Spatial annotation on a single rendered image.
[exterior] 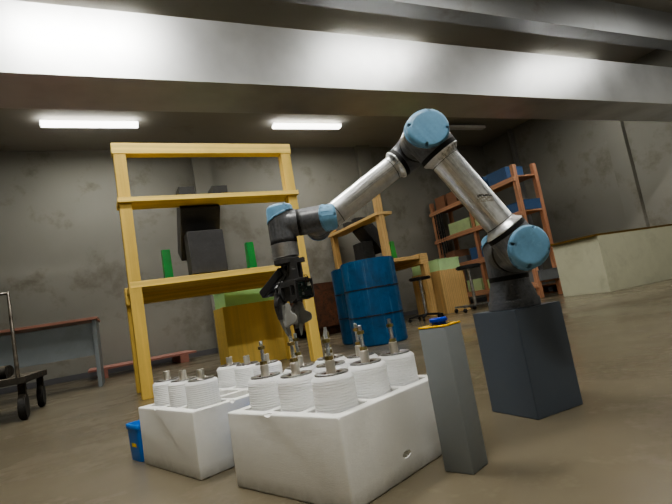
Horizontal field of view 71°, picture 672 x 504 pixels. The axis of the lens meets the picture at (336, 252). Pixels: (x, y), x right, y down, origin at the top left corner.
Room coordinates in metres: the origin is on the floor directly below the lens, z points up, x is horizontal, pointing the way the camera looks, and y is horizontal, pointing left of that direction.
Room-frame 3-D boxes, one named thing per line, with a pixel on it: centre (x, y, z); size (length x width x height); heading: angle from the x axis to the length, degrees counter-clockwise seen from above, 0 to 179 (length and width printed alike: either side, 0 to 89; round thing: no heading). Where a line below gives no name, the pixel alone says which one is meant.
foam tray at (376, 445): (1.23, 0.06, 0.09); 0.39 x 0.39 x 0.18; 48
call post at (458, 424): (1.09, -0.20, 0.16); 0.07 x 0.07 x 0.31; 48
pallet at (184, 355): (6.81, 2.99, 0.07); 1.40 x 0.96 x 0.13; 115
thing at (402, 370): (1.23, -0.10, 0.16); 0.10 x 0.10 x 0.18
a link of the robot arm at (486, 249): (1.44, -0.51, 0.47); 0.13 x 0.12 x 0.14; 2
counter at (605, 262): (6.90, -4.18, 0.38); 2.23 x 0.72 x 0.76; 115
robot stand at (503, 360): (1.45, -0.51, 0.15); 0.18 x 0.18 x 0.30; 25
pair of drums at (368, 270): (4.76, -0.22, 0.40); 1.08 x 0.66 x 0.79; 24
